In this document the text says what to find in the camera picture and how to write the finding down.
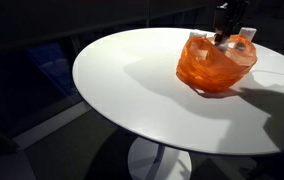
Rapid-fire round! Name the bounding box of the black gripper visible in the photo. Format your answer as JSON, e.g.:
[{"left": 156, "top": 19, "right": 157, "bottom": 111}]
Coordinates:
[{"left": 213, "top": 2, "right": 239, "bottom": 45}]

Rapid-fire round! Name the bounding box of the orange plastic bag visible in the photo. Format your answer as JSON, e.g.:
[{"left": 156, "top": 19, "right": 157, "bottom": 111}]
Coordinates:
[{"left": 175, "top": 34, "right": 258, "bottom": 94}]

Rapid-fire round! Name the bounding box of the white round table base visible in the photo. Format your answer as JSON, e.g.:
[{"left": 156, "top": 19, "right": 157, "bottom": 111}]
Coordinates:
[{"left": 127, "top": 136, "right": 193, "bottom": 180}]

